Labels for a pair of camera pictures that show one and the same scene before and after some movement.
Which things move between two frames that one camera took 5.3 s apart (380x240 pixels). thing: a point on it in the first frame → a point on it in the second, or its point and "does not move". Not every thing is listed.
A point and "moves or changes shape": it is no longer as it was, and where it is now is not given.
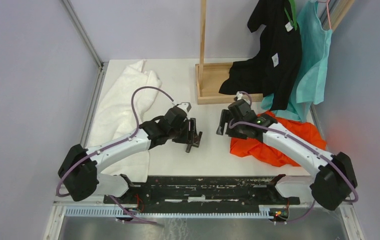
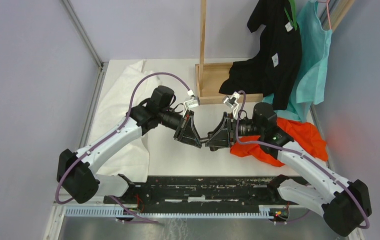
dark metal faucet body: x=197 y=139 moves or changes shape
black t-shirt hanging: x=273 y=71 does not move
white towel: x=128 y=103 does not move
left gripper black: x=187 y=137 does not move
